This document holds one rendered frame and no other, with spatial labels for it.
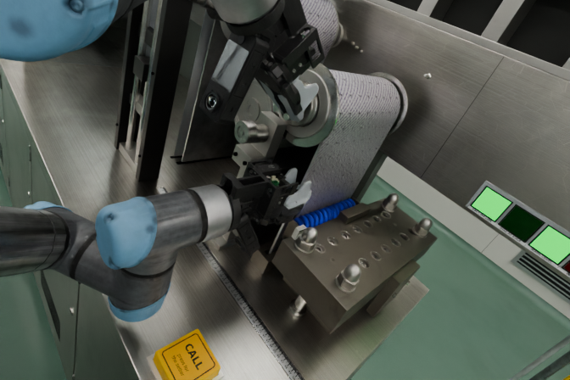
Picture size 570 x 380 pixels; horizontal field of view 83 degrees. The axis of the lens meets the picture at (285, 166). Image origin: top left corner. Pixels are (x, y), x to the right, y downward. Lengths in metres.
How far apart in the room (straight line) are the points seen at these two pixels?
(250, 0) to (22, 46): 0.21
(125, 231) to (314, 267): 0.32
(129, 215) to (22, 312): 1.35
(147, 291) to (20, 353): 1.19
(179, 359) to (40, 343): 1.13
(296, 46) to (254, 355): 0.48
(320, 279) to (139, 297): 0.27
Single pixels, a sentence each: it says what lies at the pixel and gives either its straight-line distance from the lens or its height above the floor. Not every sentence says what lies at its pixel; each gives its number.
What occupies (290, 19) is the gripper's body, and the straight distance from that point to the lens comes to 0.42.
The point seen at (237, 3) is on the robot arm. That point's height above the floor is 1.38.
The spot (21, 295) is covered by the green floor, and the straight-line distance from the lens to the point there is 1.77.
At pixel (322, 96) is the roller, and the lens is 0.53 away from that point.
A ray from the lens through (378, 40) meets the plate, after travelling 0.88.
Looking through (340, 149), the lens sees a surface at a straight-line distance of 0.62.
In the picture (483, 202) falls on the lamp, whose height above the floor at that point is 1.18.
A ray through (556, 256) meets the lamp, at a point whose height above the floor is 1.17.
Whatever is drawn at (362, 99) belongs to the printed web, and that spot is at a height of 1.29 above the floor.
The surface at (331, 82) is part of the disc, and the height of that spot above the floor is 1.31.
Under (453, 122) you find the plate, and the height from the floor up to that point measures 1.29.
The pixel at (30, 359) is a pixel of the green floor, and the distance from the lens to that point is 1.62.
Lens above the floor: 1.42
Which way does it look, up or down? 28 degrees down
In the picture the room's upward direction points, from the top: 23 degrees clockwise
